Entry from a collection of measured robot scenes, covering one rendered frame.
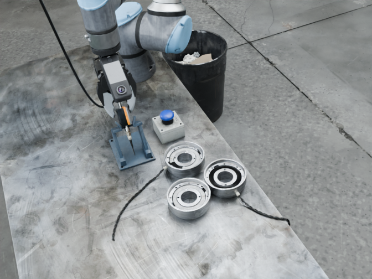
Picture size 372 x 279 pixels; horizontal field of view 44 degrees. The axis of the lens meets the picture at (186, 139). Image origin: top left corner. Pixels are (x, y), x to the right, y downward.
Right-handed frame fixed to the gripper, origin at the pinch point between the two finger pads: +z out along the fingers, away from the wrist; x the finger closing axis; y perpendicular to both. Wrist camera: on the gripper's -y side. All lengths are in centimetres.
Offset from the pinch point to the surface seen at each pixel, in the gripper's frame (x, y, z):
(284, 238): -24, -45, 12
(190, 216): -6.1, -32.2, 9.7
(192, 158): -13.4, -15.3, 8.9
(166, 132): -10.4, -3.9, 7.9
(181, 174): -8.9, -18.9, 9.6
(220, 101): -64, 85, 80
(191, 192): -9.1, -25.7, 9.6
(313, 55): -142, 116, 92
